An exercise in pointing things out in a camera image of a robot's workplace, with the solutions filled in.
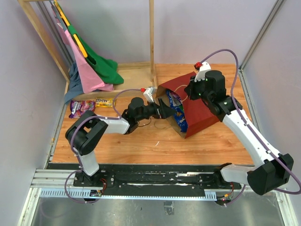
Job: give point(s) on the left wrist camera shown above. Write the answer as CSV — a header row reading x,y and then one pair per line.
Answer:
x,y
149,94

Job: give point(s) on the grey slotted cable duct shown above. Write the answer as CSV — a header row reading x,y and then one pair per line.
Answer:
x,y
134,193

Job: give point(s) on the left aluminium frame post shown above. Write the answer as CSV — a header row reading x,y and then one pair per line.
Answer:
x,y
47,14

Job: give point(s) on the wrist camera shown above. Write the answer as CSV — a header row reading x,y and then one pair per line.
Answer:
x,y
149,94
201,68

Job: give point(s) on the green cloth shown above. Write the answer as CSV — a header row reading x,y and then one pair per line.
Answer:
x,y
106,69

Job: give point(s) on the aluminium frame post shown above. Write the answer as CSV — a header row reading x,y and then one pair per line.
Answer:
x,y
47,14
263,30

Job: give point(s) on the yellow hanger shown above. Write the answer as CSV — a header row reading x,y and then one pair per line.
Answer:
x,y
75,37

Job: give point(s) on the blue chips bag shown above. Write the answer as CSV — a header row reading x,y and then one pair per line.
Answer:
x,y
176,104

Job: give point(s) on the front aluminium rail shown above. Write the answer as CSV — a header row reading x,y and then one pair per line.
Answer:
x,y
50,178

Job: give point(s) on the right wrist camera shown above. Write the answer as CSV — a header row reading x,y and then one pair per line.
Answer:
x,y
201,68

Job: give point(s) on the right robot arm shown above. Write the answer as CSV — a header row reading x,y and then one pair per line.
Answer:
x,y
271,169

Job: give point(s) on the wooden clothes rack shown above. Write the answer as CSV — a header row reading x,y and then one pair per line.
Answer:
x,y
137,76

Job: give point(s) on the purple candy bag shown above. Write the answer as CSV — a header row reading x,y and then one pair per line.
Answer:
x,y
78,108

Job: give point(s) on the yellow candy bag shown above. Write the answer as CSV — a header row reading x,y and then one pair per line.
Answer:
x,y
106,103

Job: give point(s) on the pink cloth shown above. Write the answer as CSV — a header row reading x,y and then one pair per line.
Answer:
x,y
90,81

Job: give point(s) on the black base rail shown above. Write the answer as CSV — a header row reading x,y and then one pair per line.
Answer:
x,y
155,177

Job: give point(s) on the blue grey cloth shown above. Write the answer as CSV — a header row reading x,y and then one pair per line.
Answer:
x,y
75,86

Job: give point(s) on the right aluminium frame post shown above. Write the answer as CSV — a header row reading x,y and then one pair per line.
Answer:
x,y
263,30

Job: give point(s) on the red brown paper bag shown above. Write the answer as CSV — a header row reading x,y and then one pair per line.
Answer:
x,y
196,114

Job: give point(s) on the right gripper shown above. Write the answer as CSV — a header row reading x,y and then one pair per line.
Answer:
x,y
189,89

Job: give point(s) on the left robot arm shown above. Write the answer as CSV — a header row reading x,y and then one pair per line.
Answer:
x,y
84,135

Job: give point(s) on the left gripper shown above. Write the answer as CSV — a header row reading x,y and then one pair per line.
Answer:
x,y
163,111

